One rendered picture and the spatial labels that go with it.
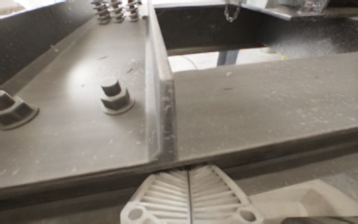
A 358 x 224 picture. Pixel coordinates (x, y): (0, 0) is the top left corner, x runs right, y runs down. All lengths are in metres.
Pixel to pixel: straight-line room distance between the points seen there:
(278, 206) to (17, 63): 0.63
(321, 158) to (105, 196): 0.55
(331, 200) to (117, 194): 0.52
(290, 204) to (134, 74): 0.53
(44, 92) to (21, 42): 0.10
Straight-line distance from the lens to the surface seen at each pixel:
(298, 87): 0.23
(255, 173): 0.40
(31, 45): 0.31
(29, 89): 0.25
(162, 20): 0.91
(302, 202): 0.57
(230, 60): 1.34
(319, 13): 0.72
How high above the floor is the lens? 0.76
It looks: 46 degrees down
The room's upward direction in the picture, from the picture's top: 2 degrees counter-clockwise
